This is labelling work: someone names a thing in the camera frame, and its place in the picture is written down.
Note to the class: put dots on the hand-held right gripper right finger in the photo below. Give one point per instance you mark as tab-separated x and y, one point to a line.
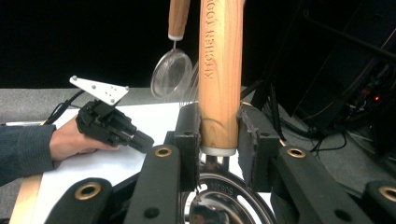
252	149

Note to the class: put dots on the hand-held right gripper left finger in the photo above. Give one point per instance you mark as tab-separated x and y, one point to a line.
186	146

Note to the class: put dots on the dark metal stand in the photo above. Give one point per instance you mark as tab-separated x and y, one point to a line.
267	105

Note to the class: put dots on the wooden table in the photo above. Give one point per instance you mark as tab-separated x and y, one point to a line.
26	199

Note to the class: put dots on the dark equipment with red light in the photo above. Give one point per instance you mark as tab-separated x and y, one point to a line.
373	102

